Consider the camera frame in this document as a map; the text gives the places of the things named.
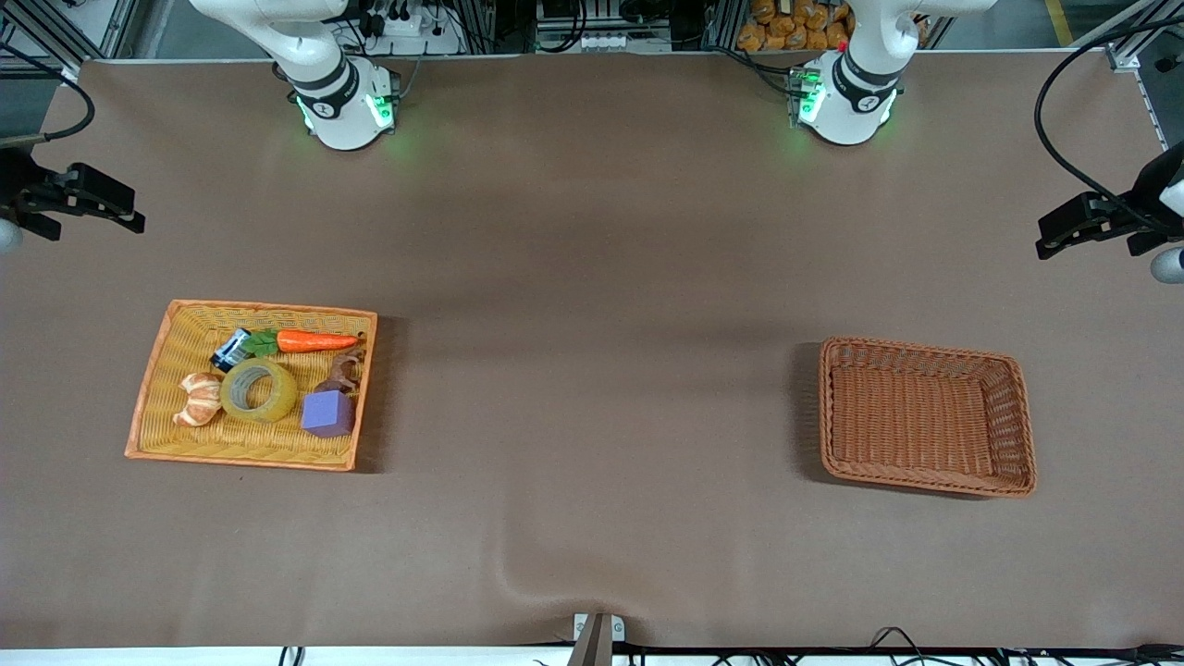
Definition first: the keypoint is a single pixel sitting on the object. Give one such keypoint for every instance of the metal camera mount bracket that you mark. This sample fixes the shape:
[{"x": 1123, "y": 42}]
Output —
[{"x": 597, "y": 643}]

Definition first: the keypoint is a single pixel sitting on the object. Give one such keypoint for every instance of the brown wicker basket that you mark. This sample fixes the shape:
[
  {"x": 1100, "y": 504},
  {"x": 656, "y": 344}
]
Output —
[{"x": 925, "y": 416}]

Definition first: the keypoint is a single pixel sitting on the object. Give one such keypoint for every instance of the yellow clear tape roll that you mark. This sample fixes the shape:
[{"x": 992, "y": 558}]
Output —
[{"x": 289, "y": 398}]

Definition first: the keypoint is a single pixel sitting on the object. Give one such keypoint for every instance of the small white power strip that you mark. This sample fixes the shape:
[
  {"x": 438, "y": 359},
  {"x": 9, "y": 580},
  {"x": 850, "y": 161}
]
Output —
[{"x": 606, "y": 42}]

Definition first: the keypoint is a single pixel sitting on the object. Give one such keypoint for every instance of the black blue battery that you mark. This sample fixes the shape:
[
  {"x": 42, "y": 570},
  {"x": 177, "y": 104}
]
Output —
[{"x": 231, "y": 351}]

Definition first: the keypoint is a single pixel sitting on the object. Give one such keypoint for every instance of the orange toy carrot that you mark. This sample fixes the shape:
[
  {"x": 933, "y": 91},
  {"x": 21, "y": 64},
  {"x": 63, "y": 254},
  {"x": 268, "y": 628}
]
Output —
[{"x": 314, "y": 341}]

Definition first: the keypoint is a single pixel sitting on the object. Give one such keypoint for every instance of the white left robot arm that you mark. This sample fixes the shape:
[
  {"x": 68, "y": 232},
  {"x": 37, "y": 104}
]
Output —
[{"x": 856, "y": 102}]

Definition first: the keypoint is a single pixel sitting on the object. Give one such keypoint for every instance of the pile of orange bread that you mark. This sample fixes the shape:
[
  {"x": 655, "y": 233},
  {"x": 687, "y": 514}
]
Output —
[{"x": 786, "y": 28}]

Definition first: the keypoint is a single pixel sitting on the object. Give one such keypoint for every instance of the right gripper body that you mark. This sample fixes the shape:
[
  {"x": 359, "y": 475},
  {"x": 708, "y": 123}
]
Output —
[{"x": 18, "y": 181}]

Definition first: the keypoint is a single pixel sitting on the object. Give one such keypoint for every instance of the white power strip with plugs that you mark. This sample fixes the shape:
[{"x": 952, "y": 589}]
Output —
[{"x": 416, "y": 37}]

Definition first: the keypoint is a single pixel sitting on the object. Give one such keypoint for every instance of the toy croissant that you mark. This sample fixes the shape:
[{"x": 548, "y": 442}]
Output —
[{"x": 199, "y": 398}]

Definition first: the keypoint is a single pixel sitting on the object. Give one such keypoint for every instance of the aluminium frame profile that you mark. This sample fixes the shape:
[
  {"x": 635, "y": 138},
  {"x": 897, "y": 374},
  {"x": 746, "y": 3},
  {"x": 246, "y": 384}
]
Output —
[
  {"x": 92, "y": 28},
  {"x": 1124, "y": 57}
]

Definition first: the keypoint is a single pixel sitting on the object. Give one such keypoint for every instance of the yellow wicker basket orange rim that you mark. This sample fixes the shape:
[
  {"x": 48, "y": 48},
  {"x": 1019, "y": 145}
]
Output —
[{"x": 268, "y": 449}]

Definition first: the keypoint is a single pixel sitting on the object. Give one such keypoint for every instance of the purple cube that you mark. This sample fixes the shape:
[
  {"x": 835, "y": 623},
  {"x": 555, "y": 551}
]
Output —
[{"x": 328, "y": 413}]

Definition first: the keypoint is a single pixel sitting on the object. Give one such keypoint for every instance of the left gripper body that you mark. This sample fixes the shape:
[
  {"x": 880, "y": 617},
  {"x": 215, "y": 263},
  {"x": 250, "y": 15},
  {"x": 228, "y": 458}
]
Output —
[{"x": 1136, "y": 212}]

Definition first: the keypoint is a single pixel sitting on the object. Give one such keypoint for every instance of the brown toy figure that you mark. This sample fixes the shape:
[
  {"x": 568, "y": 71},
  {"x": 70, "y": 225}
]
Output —
[{"x": 344, "y": 370}]

